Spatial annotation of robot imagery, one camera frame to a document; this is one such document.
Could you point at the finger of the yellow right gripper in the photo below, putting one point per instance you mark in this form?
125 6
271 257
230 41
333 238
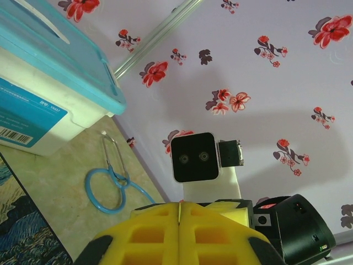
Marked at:
229 212

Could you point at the blue stethoscope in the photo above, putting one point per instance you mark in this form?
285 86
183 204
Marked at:
120 182

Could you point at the white storage box blue lid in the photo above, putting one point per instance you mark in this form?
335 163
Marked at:
55 96

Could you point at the starry night painted tin box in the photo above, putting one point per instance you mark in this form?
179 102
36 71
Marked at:
22 226

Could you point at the long aluminium frame rail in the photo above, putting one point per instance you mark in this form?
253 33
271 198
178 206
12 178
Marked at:
346 248

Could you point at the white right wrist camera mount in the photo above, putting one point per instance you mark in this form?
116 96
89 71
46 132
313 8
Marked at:
215 189

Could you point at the aluminium frame post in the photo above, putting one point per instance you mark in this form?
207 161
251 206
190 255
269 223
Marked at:
154 37

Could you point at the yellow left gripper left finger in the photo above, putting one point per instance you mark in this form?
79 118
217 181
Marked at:
149 237

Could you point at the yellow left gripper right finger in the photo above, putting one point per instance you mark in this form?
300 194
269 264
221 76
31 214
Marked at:
215 243

